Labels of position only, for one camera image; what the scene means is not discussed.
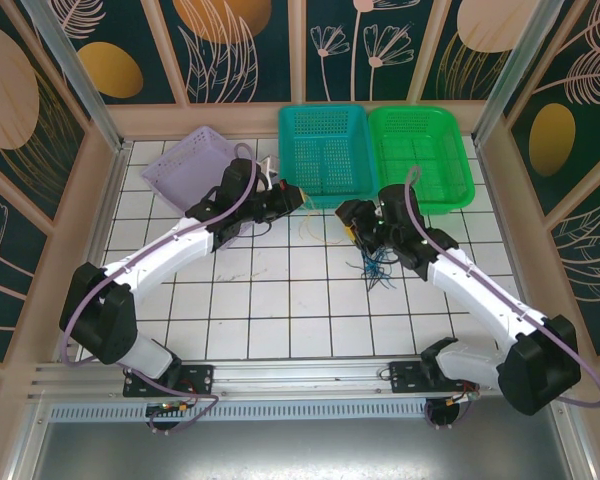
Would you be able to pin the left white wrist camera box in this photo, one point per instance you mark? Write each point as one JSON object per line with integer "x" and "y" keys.
{"x": 269, "y": 167}

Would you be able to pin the grey metal shelf panel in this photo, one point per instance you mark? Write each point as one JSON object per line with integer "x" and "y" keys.
{"x": 300, "y": 450}

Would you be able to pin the lilac perforated plastic basket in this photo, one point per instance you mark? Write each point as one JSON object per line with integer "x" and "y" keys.
{"x": 180, "y": 170}

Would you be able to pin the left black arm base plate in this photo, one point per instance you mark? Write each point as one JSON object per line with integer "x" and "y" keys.
{"x": 195, "y": 377}

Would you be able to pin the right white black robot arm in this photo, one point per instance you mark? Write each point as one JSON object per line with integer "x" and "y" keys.
{"x": 480, "y": 295}

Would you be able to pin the small circuit board connector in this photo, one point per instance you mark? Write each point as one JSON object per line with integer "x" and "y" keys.
{"x": 172, "y": 407}
{"x": 462, "y": 398}

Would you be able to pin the aluminium mounting rail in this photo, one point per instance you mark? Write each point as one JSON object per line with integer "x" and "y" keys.
{"x": 300, "y": 375}

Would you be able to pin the aluminium frame post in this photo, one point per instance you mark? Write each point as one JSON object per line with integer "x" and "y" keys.
{"x": 510, "y": 70}
{"x": 80, "y": 85}

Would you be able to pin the teal perforated plastic basket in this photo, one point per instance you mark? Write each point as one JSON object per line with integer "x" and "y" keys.
{"x": 325, "y": 150}

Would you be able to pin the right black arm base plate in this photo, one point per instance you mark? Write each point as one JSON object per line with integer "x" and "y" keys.
{"x": 405, "y": 377}

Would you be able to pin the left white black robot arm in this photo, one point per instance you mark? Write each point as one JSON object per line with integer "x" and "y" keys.
{"x": 170, "y": 255}

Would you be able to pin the green perforated plastic basket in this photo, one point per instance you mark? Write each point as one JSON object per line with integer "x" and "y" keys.
{"x": 430, "y": 150}

